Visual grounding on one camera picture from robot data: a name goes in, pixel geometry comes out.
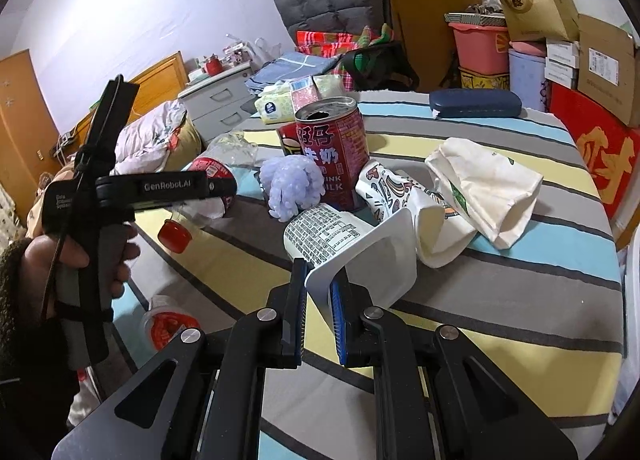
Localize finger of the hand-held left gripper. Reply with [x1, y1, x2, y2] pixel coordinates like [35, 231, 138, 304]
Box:
[206, 171, 240, 204]

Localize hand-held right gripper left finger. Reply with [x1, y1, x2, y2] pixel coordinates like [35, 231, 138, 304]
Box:
[50, 257, 308, 460]

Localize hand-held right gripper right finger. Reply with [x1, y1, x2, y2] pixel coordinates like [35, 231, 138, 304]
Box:
[327, 266, 581, 460]

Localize clear bottle red label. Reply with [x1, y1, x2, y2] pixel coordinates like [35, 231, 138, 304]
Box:
[157, 131, 262, 254]

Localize white plastic tub printed label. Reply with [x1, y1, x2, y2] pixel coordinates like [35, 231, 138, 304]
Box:
[283, 203, 419, 312]

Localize red milk can top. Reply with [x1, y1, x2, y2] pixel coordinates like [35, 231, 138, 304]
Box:
[294, 96, 372, 213]

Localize person's left hand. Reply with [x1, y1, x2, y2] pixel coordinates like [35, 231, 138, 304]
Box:
[22, 223, 143, 301]

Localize yellow pillow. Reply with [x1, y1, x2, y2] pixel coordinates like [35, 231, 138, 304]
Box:
[164, 115, 204, 172]

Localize red milk can cartoon face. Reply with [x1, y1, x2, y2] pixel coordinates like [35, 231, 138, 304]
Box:
[276, 121, 307, 157]

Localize grey drawer cabinet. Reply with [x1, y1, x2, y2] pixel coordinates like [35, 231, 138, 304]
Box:
[178, 62, 254, 142]

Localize floral quilt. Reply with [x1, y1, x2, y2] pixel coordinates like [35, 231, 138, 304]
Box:
[112, 100, 189, 174]

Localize green white tissue pack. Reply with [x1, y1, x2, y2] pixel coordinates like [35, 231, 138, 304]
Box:
[253, 82, 297, 124]

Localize clear plastic cup red contents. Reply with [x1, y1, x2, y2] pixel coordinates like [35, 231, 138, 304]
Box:
[141, 294, 202, 352]

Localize pink drink carton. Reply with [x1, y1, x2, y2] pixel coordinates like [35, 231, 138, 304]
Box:
[290, 77, 322, 109]

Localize wooden bed headboard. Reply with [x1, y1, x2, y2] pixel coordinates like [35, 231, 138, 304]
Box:
[64, 51, 189, 152]

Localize blue plaid folded cloth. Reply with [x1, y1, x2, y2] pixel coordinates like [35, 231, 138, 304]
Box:
[244, 51, 342, 92]

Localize cream paper cup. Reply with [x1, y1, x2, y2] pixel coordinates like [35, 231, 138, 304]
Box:
[409, 187, 479, 269]

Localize patterned crushed paper cup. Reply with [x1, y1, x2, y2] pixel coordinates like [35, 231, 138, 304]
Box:
[355, 159, 437, 227]

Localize white plastic bag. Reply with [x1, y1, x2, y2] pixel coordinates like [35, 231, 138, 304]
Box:
[250, 34, 287, 64]

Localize wooden door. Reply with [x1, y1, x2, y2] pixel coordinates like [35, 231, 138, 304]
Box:
[0, 51, 67, 213]

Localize red plaid cloth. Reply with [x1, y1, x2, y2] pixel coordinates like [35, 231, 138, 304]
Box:
[295, 23, 397, 91]

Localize white paper bag green print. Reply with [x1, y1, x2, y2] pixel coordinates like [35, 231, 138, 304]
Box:
[424, 136, 544, 249]

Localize black chair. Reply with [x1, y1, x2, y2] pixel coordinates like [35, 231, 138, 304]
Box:
[339, 0, 421, 92]

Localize grey quilted cushion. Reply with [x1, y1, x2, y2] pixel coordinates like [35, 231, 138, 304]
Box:
[273, 0, 385, 34]

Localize navy glasses case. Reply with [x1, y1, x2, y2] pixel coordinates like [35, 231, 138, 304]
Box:
[428, 88, 522, 119]

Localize yellow patterned tin box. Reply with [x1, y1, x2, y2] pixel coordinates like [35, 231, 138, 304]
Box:
[458, 67, 511, 92]

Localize pink plastic bin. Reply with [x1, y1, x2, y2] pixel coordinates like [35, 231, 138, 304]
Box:
[447, 21, 511, 76]

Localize patterned grey tray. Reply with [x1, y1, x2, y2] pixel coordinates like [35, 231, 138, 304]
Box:
[443, 4, 506, 26]

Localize red gift box gold character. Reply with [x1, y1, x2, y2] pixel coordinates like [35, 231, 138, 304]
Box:
[549, 82, 640, 242]

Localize lavender round container pink lid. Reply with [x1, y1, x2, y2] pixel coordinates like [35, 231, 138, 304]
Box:
[507, 40, 551, 114]

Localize open cardboard box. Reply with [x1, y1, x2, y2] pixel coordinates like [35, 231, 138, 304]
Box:
[577, 14, 640, 129]

